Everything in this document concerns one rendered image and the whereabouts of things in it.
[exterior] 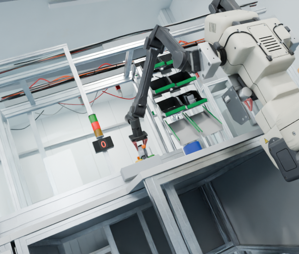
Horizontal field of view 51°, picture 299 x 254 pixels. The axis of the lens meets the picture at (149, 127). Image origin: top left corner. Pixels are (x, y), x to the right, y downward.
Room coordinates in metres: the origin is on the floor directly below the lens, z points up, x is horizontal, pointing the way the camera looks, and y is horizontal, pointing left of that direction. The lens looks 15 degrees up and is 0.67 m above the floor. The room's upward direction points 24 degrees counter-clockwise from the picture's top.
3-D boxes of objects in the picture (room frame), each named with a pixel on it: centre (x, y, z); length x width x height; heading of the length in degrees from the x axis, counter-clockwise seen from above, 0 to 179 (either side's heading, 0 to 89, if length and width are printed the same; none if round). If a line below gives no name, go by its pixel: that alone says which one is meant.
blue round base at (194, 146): (2.76, -0.27, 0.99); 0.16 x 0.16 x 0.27
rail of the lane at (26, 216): (1.61, 0.32, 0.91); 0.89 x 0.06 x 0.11; 105
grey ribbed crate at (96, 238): (3.64, 1.24, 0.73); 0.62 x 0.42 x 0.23; 105
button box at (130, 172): (1.60, 0.12, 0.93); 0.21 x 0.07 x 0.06; 105
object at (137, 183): (1.73, -0.18, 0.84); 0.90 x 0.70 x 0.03; 112
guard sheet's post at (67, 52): (1.92, 0.32, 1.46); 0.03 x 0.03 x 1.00; 15
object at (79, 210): (2.26, 0.21, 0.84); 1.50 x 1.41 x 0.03; 105
